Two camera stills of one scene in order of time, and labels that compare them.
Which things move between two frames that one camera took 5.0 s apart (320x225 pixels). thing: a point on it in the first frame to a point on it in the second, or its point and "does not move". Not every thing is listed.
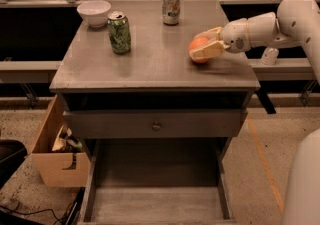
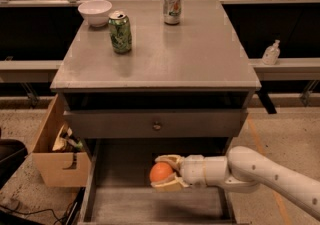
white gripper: [234, 36] to [193, 169]
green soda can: [119, 31] does not move
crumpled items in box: [66, 142] does not move
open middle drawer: [156, 181] does not move
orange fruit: [196, 43] to [160, 171]
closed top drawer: [155, 123] does not move
